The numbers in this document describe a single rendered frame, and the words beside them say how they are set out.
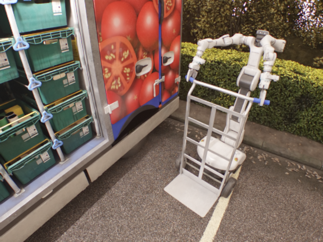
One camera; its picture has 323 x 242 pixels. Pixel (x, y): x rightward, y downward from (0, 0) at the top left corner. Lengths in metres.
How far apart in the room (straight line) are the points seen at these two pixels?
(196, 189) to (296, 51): 4.30
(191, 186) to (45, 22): 2.14
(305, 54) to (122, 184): 4.98
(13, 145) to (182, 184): 1.75
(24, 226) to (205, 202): 1.74
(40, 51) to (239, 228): 2.34
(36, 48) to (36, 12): 0.24
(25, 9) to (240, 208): 2.58
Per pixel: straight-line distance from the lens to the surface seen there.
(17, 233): 1.84
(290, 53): 5.32
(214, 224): 2.04
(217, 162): 2.11
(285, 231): 2.30
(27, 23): 1.46
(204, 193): 2.20
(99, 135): 1.94
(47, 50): 1.50
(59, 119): 1.65
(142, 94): 2.06
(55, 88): 1.56
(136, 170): 2.39
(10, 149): 1.58
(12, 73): 1.43
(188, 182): 2.25
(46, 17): 1.51
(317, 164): 3.21
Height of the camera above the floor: 1.80
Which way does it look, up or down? 34 degrees down
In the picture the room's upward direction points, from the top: straight up
